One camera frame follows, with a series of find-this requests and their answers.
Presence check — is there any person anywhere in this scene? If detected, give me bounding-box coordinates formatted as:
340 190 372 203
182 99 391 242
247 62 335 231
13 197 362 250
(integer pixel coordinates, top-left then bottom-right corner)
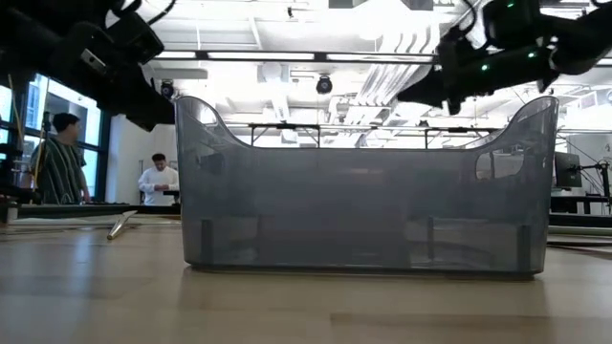
29 112 92 205
138 152 181 206

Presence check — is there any black background rig frame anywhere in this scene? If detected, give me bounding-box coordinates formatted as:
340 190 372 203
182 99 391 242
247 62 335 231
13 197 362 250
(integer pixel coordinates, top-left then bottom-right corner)
248 122 501 150

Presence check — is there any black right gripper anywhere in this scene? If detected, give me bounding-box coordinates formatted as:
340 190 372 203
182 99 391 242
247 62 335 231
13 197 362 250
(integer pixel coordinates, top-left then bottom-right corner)
396 40 560 117

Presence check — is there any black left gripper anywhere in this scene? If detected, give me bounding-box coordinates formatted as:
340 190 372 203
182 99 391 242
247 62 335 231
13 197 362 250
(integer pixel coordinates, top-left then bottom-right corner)
47 23 176 133

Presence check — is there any blue handled cutlery piece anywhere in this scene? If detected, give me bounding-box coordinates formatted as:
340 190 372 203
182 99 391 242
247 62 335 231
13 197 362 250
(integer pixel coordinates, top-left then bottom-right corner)
105 209 139 241

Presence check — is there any overhead light bar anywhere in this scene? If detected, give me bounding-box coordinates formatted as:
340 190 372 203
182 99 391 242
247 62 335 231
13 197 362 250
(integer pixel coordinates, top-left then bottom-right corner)
152 50 439 64

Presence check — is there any black table frame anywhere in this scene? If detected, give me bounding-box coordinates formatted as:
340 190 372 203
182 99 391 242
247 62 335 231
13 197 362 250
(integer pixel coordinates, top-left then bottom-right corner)
0 203 612 228

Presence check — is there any smoky transparent plastic bin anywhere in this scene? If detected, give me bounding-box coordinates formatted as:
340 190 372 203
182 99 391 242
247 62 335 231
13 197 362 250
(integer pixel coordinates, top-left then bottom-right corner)
174 95 560 277

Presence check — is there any black computer monitor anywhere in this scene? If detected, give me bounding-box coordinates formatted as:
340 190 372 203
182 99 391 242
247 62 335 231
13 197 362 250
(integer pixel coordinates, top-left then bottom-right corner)
554 151 583 189

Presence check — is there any large window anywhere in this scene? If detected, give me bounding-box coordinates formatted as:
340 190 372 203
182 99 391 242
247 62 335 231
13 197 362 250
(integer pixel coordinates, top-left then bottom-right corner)
0 74 112 202

